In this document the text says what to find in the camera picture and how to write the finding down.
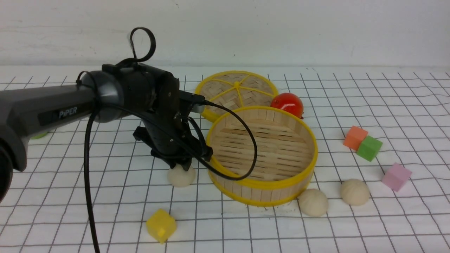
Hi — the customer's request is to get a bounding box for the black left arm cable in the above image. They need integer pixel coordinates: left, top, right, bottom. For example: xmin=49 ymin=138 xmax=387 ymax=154
xmin=76 ymin=27 xmax=258 ymax=253

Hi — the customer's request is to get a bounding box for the bamboo steamer lid yellow rim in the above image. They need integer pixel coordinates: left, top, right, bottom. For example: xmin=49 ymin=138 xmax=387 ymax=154
xmin=195 ymin=71 xmax=278 ymax=110

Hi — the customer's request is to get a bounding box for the white bun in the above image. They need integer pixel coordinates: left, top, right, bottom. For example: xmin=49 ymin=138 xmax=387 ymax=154
xmin=340 ymin=179 xmax=370 ymax=206
xmin=298 ymin=189 xmax=328 ymax=217
xmin=167 ymin=164 xmax=197 ymax=188

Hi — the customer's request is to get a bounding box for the green cube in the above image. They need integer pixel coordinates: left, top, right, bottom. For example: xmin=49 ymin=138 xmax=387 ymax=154
xmin=356 ymin=136 xmax=383 ymax=162

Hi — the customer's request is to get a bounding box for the bamboo steamer tray yellow rim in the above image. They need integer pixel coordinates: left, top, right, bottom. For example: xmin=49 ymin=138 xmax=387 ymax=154
xmin=207 ymin=106 xmax=318 ymax=207

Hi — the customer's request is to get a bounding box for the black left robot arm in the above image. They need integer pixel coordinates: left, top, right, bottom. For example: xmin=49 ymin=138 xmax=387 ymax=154
xmin=0 ymin=63 xmax=213 ymax=199

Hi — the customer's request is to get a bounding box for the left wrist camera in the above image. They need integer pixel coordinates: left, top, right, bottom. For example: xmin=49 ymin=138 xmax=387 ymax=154
xmin=179 ymin=91 xmax=207 ymax=115

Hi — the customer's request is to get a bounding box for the green apple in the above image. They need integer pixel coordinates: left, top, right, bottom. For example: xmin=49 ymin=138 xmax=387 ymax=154
xmin=30 ymin=131 xmax=49 ymax=140

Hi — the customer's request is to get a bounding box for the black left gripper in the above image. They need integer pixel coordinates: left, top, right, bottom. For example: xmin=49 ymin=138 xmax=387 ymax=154
xmin=133 ymin=72 xmax=213 ymax=171

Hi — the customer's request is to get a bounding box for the pink cube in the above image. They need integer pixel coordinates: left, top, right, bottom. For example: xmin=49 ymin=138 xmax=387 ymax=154
xmin=381 ymin=163 xmax=412 ymax=192

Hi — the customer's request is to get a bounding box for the red tomato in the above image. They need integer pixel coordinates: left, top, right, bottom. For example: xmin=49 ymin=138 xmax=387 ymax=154
xmin=270 ymin=92 xmax=304 ymax=119

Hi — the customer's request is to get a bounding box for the orange cube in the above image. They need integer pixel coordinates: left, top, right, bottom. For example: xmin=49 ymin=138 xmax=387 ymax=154
xmin=343 ymin=125 xmax=368 ymax=151

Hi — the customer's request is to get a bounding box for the yellow cube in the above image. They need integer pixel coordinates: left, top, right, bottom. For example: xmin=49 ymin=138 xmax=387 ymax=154
xmin=145 ymin=208 xmax=177 ymax=244

